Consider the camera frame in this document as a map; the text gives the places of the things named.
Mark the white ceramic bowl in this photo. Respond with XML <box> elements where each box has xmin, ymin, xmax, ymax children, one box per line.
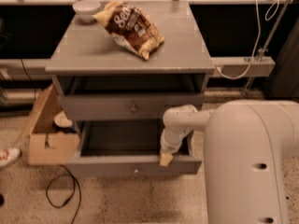
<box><xmin>72</xmin><ymin>0</ymin><xmax>101</xmax><ymax>22</ymax></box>

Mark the white plate in box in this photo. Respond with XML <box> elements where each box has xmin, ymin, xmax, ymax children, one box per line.
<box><xmin>54</xmin><ymin>111</ymin><xmax>73</xmax><ymax>128</ymax></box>

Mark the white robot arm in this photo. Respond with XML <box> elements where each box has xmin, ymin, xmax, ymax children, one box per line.
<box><xmin>160</xmin><ymin>100</ymin><xmax>299</xmax><ymax>224</ymax></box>

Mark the grey top drawer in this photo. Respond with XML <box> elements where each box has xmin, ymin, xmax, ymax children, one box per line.
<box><xmin>59</xmin><ymin>93</ymin><xmax>203</xmax><ymax>121</ymax></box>

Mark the grey drawer cabinet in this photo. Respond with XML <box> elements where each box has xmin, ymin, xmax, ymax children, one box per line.
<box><xmin>44</xmin><ymin>1</ymin><xmax>215</xmax><ymax>123</ymax></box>

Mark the brown chip bag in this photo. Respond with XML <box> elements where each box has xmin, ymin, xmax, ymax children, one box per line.
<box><xmin>93</xmin><ymin>1</ymin><xmax>164</xmax><ymax>60</ymax></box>

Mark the black floor cable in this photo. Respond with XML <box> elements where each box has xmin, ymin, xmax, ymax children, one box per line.
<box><xmin>46</xmin><ymin>164</ymin><xmax>82</xmax><ymax>224</ymax></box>

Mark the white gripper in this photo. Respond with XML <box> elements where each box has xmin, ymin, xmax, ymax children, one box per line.
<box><xmin>160</xmin><ymin>128</ymin><xmax>189</xmax><ymax>167</ymax></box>

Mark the metal stand pole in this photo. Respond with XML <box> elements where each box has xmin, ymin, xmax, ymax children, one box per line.
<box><xmin>241</xmin><ymin>0</ymin><xmax>292</xmax><ymax>98</ymax></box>

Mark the open cardboard box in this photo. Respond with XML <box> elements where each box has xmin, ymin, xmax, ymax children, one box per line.
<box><xmin>17</xmin><ymin>85</ymin><xmax>79</xmax><ymax>165</ymax></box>

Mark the white and red shoe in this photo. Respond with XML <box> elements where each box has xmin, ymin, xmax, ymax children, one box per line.
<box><xmin>0</xmin><ymin>148</ymin><xmax>21</xmax><ymax>169</ymax></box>

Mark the white hanging cable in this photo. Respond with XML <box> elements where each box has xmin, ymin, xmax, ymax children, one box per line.
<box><xmin>214</xmin><ymin>0</ymin><xmax>280</xmax><ymax>80</ymax></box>

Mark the grey drawer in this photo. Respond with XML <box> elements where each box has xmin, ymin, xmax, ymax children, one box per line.
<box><xmin>67</xmin><ymin>119</ymin><xmax>202</xmax><ymax>177</ymax></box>
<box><xmin>59</xmin><ymin>93</ymin><xmax>203</xmax><ymax>121</ymax></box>

